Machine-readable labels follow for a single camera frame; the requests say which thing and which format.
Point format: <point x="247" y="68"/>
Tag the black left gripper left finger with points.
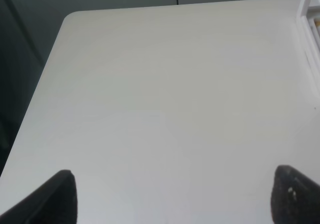
<point x="54" y="202"/>

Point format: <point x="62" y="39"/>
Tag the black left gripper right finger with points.
<point x="295" y="198"/>

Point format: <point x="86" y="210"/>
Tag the white plastic drawer cabinet frame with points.
<point x="307" y="20"/>

